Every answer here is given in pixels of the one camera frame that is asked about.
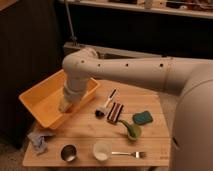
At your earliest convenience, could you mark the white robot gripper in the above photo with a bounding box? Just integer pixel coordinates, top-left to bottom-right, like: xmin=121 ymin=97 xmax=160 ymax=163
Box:
xmin=58 ymin=97 xmax=73 ymax=113

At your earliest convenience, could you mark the orange-red apple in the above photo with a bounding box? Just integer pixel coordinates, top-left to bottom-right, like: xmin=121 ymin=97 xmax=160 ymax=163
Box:
xmin=65 ymin=104 xmax=73 ymax=113

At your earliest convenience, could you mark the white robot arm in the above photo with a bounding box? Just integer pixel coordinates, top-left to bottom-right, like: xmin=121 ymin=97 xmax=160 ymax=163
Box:
xmin=59 ymin=48 xmax=213 ymax=171

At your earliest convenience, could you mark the yellow plastic bin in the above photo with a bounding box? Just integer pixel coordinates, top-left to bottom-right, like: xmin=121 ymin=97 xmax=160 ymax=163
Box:
xmin=19 ymin=70 xmax=100 ymax=129

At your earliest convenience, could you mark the striped brown white block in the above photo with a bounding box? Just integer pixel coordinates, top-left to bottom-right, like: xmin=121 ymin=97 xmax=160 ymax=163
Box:
xmin=107 ymin=102 xmax=123 ymax=124

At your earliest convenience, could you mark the grey-blue crumpled cloth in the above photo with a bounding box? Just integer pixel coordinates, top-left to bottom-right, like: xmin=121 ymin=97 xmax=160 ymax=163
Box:
xmin=27 ymin=130 xmax=54 ymax=155

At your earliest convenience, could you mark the small metal cup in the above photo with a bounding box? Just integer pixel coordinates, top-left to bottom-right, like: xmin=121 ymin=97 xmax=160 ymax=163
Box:
xmin=61 ymin=145 xmax=77 ymax=162

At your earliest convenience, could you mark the grey vertical pole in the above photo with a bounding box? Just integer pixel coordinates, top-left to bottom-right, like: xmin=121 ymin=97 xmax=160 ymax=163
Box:
xmin=64 ymin=0 xmax=77 ymax=46

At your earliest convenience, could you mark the clear plastic cup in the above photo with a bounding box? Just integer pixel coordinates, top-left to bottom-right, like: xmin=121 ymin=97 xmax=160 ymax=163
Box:
xmin=93 ymin=140 xmax=112 ymax=162

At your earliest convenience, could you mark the teal green sponge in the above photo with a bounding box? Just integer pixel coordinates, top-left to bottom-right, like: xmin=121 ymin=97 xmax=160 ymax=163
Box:
xmin=132 ymin=111 xmax=153 ymax=125

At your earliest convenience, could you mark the silver metal fork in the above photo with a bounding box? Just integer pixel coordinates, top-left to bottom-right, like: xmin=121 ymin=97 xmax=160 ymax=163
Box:
xmin=111 ymin=152 xmax=146 ymax=159

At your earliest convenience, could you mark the grey metal rail fixture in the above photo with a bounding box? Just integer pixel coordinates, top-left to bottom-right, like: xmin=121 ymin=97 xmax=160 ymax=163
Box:
xmin=63 ymin=42 xmax=166 ymax=59

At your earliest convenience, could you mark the white wall shelf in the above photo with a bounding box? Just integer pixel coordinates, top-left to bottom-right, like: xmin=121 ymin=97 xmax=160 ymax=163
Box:
xmin=59 ymin=0 xmax=213 ymax=20

